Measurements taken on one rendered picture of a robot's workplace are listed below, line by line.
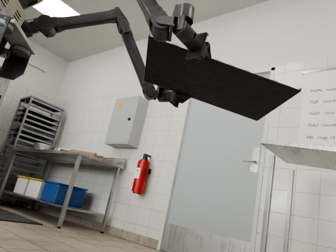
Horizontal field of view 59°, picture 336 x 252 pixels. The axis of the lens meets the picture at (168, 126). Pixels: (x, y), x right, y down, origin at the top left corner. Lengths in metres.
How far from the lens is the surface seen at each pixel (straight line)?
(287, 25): 3.64
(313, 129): 2.96
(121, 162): 4.10
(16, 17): 1.57
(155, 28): 1.01
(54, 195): 4.12
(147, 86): 1.55
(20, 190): 4.94
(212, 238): 3.18
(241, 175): 3.11
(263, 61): 3.49
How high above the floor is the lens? 0.40
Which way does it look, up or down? 16 degrees up
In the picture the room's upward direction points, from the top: 12 degrees clockwise
